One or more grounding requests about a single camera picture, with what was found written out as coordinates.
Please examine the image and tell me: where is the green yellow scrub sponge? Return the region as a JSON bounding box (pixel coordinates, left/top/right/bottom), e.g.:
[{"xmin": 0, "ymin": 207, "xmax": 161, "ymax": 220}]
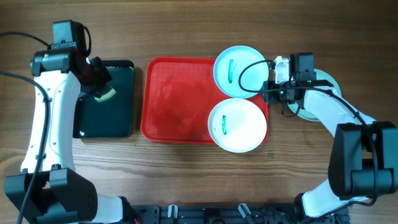
[{"xmin": 94, "ymin": 85, "xmax": 116, "ymax": 103}]

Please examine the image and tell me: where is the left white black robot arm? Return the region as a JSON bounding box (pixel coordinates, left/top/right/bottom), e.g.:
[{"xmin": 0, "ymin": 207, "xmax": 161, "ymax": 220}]
[{"xmin": 4, "ymin": 49, "xmax": 141, "ymax": 223}]

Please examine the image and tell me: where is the left black cable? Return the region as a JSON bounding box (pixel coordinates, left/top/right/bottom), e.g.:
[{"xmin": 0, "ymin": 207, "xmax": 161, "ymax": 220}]
[{"xmin": 0, "ymin": 30, "xmax": 52, "ymax": 224}]

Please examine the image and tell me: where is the red plastic tray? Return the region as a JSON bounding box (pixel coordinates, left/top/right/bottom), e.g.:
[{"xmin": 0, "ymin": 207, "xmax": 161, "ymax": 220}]
[{"xmin": 140, "ymin": 55, "xmax": 269, "ymax": 146}]

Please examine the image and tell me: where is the right black cable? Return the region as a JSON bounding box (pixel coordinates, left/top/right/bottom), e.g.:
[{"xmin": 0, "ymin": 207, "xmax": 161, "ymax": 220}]
[{"xmin": 238, "ymin": 59, "xmax": 380, "ymax": 207}]

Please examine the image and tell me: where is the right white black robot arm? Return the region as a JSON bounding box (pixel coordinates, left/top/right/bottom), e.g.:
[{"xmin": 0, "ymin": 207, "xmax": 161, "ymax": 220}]
[{"xmin": 260, "ymin": 80, "xmax": 397, "ymax": 222}]

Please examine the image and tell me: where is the black cable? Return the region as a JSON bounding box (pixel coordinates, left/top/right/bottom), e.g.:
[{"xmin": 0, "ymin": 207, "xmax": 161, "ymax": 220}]
[
  {"xmin": 238, "ymin": 59, "xmax": 380, "ymax": 207},
  {"xmin": 0, "ymin": 30, "xmax": 52, "ymax": 224}
]

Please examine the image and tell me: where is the white plate stained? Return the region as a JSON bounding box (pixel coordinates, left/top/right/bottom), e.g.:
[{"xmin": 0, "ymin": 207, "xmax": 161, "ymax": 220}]
[
  {"xmin": 288, "ymin": 69, "xmax": 342, "ymax": 122},
  {"xmin": 213, "ymin": 45, "xmax": 269, "ymax": 98},
  {"xmin": 208, "ymin": 98, "xmax": 268, "ymax": 153}
]

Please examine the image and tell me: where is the white plate top stained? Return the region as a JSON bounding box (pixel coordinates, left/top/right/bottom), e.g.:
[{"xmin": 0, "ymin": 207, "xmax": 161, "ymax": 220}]
[{"xmin": 213, "ymin": 45, "xmax": 269, "ymax": 98}]

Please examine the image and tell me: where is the black square tray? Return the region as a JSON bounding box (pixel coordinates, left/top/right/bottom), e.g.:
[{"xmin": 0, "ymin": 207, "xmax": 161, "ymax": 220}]
[{"xmin": 73, "ymin": 60, "xmax": 134, "ymax": 139}]

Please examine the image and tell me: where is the white plate bottom stained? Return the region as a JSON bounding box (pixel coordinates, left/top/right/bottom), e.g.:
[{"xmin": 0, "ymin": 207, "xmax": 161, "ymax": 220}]
[{"xmin": 208, "ymin": 98, "xmax": 268, "ymax": 153}]

